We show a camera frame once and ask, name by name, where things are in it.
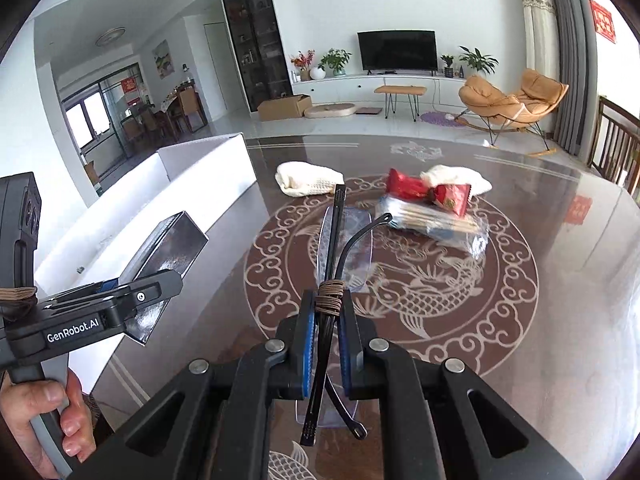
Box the small wooden bench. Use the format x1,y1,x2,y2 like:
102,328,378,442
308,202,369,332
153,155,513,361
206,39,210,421
374,85,428,121

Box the shiny black box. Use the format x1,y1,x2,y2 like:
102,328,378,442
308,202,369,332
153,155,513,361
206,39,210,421
118,211,209,346

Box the brown cardboard carton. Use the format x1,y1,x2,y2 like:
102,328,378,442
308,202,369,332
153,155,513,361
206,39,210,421
256,94,313,122

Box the dark wooden armchair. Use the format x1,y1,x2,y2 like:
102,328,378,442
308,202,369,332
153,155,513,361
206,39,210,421
587,95,640,202

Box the grey curtain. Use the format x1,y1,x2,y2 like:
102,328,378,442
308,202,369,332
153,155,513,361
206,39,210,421
530,0,599,159

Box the dark glass display cabinet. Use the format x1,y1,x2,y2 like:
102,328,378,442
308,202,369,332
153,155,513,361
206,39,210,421
220,0,294,114

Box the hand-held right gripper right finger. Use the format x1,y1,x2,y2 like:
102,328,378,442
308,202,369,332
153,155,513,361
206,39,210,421
336,302,583,480

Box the red window decoration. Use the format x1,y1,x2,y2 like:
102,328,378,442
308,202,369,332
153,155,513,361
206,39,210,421
590,0,619,44

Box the flat screen television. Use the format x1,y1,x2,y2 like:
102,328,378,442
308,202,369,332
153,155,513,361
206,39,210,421
357,30,437,72

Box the person's left hand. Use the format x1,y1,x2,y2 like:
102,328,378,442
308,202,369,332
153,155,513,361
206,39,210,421
0,368,98,479

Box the white television cabinet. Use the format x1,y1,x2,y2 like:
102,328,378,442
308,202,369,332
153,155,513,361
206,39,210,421
292,74,468,112

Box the covered standing air conditioner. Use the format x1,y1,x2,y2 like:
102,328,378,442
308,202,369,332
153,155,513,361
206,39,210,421
518,0,559,82

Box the white knit glove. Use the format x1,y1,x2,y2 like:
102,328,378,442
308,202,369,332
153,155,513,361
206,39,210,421
276,161,345,199
419,164,493,197

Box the wooden dining chair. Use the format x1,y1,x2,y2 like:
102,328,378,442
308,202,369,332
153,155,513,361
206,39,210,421
177,87,209,134
140,107,166,146
120,117,144,154

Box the white cardboard box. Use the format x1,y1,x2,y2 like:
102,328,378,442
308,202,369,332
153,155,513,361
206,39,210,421
34,132,258,393

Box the small cardboard carton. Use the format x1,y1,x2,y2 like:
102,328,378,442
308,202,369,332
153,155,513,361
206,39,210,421
84,160,104,196

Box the bushy green potted plant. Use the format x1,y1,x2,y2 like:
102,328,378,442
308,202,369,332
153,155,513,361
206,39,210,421
318,48,352,77

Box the red flower bouquet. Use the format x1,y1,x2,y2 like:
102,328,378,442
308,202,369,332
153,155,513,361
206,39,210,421
290,50,316,82

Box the orange rocking chair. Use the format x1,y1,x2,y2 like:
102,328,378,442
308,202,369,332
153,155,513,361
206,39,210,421
458,68,570,157

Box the framed wall painting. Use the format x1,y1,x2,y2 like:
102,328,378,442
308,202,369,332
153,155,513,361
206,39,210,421
151,39,174,79

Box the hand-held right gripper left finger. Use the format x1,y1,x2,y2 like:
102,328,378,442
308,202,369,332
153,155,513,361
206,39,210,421
67,291,321,480

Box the broad leaf potted plant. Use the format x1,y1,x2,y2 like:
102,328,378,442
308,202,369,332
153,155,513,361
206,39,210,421
458,46,499,79

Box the white room door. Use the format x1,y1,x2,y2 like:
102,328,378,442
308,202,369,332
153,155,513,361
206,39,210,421
204,22,229,114

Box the black eyeglasses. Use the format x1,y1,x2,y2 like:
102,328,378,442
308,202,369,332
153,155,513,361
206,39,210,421
295,184,394,446

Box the clear cotton swab pack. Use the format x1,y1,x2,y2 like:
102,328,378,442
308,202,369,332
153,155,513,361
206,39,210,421
376,195,490,261

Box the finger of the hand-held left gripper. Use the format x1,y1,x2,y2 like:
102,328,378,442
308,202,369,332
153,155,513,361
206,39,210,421
105,269,183,329
39,279,122,309

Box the red snack packet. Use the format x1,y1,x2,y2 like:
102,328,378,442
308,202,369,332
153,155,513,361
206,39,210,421
431,183,472,217
386,168,434,204

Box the wooden dining table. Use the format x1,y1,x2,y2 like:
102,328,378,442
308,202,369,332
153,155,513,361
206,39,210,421
157,94,190,137

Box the beige pet bed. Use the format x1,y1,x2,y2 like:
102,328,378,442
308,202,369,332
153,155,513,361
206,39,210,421
304,102,357,120

